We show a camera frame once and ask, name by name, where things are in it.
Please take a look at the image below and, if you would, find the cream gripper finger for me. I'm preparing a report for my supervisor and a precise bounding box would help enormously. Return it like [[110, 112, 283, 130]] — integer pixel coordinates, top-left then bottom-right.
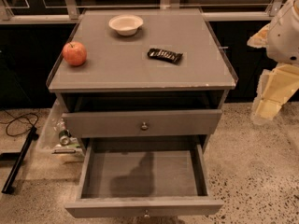
[[247, 24, 269, 49], [251, 63, 299, 125]]

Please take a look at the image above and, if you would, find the grey drawer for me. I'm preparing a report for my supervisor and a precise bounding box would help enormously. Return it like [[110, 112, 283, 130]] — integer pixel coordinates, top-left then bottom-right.
[[62, 109, 222, 138], [65, 136, 223, 218]]

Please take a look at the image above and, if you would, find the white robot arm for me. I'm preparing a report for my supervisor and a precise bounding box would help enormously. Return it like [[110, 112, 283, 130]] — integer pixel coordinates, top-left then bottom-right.
[[247, 0, 299, 125]]

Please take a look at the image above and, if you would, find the grey top drawer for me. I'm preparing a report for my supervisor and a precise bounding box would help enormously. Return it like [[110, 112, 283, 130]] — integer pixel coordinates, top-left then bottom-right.
[[62, 109, 222, 138]]

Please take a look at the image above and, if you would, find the grey drawer cabinet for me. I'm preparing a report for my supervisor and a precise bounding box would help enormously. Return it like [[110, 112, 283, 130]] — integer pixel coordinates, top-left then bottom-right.
[[48, 9, 237, 147]]

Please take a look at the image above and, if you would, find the black snack bar wrapper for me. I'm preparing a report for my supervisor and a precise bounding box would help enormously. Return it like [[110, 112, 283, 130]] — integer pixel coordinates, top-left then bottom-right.
[[147, 49, 183, 64]]

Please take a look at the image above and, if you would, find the white paper bowl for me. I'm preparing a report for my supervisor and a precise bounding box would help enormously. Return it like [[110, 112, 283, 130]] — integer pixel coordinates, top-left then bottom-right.
[[108, 15, 143, 36]]

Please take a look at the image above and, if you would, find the red apple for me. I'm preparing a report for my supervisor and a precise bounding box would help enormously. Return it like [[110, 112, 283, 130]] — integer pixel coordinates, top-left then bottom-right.
[[63, 41, 87, 66]]

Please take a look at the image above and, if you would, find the green soda can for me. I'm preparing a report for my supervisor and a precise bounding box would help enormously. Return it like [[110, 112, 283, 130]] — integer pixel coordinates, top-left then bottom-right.
[[59, 130, 70, 146]]

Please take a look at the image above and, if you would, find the clear plastic trash bin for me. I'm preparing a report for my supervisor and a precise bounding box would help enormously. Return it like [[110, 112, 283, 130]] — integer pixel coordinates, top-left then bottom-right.
[[36, 101, 84, 162]]

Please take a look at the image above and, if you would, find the black floor stand bar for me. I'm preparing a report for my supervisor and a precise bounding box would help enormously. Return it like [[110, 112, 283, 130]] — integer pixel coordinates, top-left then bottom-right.
[[2, 126, 38, 194]]

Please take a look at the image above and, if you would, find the metal railing frame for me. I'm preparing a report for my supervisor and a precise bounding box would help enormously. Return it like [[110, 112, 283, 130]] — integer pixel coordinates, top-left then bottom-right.
[[0, 0, 287, 24]]

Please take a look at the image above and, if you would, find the black cable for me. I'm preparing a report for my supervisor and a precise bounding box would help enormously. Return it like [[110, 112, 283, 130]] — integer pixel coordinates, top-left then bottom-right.
[[0, 108, 40, 138]]

